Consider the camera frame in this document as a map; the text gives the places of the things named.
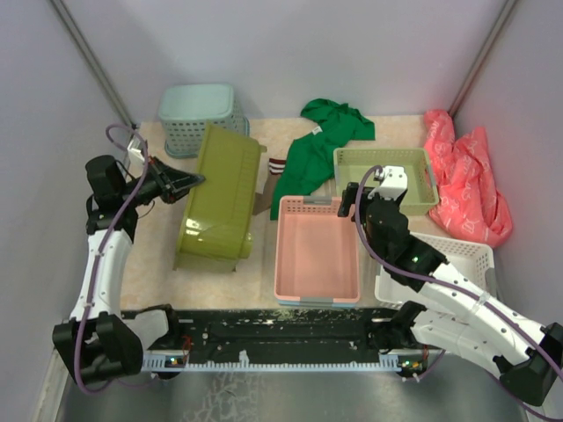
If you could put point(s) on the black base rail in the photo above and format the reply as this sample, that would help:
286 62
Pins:
289 335

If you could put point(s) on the olive green laundry basket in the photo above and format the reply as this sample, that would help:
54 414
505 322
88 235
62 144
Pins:
215 231

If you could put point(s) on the brown striped sock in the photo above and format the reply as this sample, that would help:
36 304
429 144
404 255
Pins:
263 201

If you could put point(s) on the pink plastic bag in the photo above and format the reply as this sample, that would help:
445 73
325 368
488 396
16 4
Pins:
470 206

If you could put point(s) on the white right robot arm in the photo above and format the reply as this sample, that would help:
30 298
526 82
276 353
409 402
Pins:
523 355

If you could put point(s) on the light green plastic basket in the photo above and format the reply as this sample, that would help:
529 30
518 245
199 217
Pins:
351 164

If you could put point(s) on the light blue laundry basket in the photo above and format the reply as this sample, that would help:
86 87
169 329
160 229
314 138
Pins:
184 111

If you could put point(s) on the green shirt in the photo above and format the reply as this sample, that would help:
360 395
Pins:
309 162

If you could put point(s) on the white plastic basket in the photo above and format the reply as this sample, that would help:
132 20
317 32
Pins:
473 260

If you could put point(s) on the white slotted cable duct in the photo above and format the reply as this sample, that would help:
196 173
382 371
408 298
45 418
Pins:
174 363

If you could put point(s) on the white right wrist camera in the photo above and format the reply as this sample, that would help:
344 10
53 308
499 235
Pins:
393 182

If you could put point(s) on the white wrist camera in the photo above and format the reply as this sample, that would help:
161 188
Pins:
393 182
135 152

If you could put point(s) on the pink plastic basket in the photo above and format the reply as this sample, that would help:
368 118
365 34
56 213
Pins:
316 253

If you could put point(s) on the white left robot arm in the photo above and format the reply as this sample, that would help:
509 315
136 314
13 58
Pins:
96 344

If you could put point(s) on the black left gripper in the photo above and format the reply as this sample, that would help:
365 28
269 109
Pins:
174 184

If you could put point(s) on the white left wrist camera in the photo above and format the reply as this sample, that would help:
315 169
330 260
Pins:
135 152

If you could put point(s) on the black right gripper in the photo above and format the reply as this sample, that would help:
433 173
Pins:
347 200

